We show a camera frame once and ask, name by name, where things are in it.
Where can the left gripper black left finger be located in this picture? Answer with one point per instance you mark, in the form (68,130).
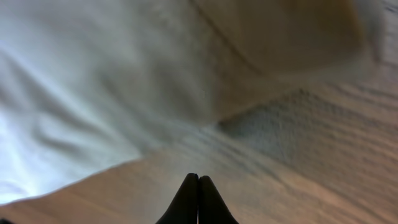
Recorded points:
(184,206)

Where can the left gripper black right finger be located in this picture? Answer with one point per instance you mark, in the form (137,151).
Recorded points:
(211,207)

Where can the beige shorts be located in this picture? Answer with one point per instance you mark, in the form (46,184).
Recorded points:
(87,85)

